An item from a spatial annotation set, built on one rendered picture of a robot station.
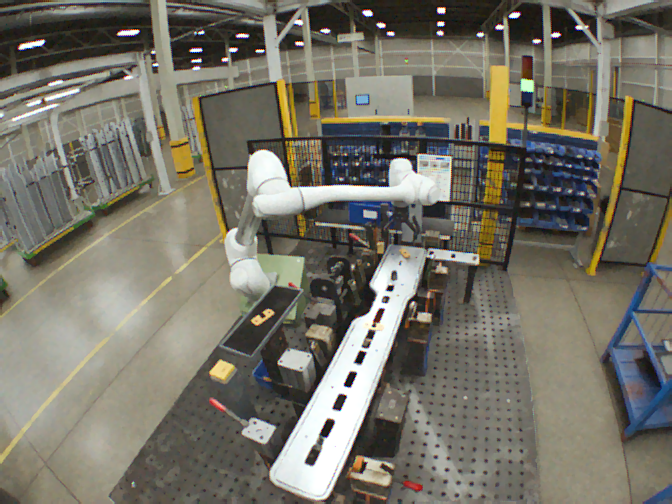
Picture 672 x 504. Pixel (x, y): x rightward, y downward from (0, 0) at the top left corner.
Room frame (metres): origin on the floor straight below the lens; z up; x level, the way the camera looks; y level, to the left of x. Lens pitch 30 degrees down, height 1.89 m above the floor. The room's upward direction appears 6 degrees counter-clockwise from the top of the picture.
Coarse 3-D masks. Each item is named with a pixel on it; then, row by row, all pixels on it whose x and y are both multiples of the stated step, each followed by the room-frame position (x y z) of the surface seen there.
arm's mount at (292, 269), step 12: (264, 264) 1.56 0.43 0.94; (276, 264) 1.54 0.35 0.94; (288, 264) 1.52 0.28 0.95; (300, 264) 1.51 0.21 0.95; (288, 276) 1.47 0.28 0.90; (300, 276) 1.45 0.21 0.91; (300, 288) 1.43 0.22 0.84; (240, 300) 1.44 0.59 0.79; (300, 300) 1.40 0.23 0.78; (300, 312) 1.37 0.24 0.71
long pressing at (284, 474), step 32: (384, 256) 1.42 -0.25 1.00; (416, 256) 1.39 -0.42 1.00; (384, 288) 1.15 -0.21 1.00; (416, 288) 1.13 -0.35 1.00; (384, 320) 0.94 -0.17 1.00; (352, 352) 0.78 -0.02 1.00; (384, 352) 0.77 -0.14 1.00; (320, 384) 0.65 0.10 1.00; (320, 416) 0.52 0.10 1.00; (352, 416) 0.51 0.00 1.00; (288, 448) 0.41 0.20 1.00; (288, 480) 0.30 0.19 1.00; (320, 480) 0.30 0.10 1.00
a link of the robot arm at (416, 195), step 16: (416, 176) 1.19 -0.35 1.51; (304, 192) 1.14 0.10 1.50; (320, 192) 1.16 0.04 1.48; (336, 192) 1.17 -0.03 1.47; (352, 192) 1.16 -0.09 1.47; (368, 192) 1.15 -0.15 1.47; (384, 192) 1.13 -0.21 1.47; (400, 192) 1.13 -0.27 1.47; (416, 192) 1.13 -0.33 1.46; (432, 192) 1.10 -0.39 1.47; (304, 208) 1.12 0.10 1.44
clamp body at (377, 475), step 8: (368, 464) 0.32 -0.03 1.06; (376, 464) 0.31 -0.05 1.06; (384, 464) 0.31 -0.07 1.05; (392, 464) 0.31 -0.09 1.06; (352, 472) 0.30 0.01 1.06; (368, 472) 0.29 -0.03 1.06; (376, 472) 0.29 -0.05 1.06; (384, 472) 0.29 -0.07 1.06; (392, 472) 0.29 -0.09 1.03; (352, 480) 0.28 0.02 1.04; (360, 480) 0.27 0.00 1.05; (368, 480) 0.27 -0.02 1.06; (376, 480) 0.27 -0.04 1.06; (384, 480) 0.26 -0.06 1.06; (392, 480) 0.28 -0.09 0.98; (352, 488) 0.29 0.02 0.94; (360, 488) 0.27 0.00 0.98; (368, 488) 0.27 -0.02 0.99; (376, 488) 0.25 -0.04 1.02; (384, 488) 0.25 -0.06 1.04; (360, 496) 0.28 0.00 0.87; (368, 496) 0.27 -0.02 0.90; (376, 496) 0.25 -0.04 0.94; (384, 496) 0.24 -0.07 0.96; (392, 496) 0.31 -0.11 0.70
